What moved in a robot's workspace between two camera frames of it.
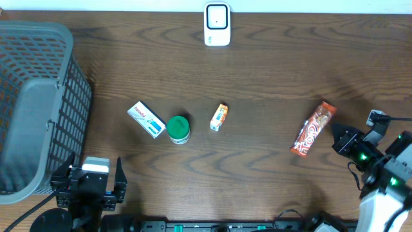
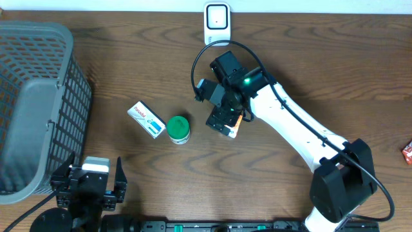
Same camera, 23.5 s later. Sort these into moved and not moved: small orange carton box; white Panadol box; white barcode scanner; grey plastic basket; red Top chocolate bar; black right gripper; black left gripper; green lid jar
Moved: black right gripper; red Top chocolate bar; small orange carton box
Not moved: white Panadol box; green lid jar; grey plastic basket; white barcode scanner; black left gripper
